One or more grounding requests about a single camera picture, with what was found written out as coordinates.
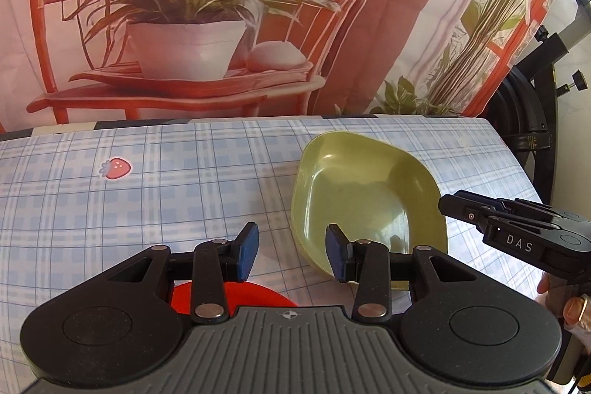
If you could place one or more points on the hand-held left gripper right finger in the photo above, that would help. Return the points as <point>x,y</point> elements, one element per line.
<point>334,253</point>

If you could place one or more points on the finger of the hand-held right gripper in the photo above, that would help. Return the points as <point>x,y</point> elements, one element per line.
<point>466,211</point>
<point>508,202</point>

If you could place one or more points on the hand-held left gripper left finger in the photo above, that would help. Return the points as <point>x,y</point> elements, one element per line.
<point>247,250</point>

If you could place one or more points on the red plate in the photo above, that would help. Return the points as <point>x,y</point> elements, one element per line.
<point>258,295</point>

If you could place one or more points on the green bowl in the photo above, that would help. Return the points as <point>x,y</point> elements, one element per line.
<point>364,195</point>

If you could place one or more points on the person's right hand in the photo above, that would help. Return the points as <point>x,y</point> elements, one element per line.
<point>570,306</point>

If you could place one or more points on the black exercise bike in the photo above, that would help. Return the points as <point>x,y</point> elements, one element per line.
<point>524,112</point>

